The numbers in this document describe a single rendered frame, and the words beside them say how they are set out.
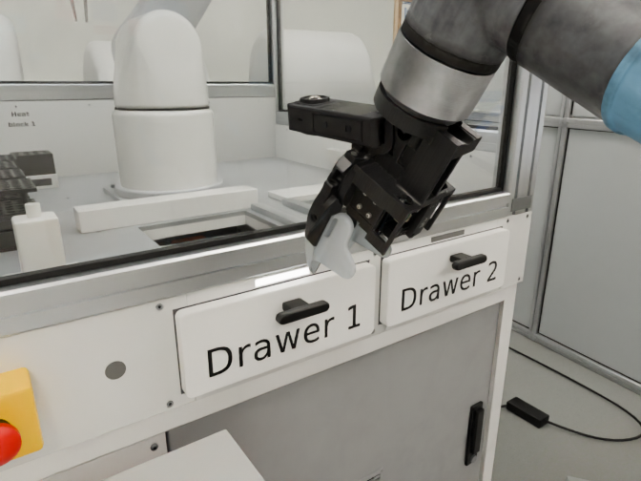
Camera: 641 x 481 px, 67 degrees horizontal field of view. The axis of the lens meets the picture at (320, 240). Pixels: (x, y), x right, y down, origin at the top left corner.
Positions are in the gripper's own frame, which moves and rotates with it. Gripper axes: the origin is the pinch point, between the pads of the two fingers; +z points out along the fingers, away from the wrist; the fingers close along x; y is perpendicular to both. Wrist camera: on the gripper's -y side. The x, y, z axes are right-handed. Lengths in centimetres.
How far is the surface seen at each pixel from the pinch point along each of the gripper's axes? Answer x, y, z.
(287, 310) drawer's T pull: -0.6, -0.9, 11.5
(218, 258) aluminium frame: -5.5, -9.4, 8.0
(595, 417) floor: 132, 61, 100
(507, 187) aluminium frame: 49.3, 1.1, 6.9
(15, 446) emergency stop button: -30.2, -3.0, 13.4
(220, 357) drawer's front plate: -8.4, -2.2, 17.3
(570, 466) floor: 100, 60, 95
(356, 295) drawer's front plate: 12.3, 0.8, 14.9
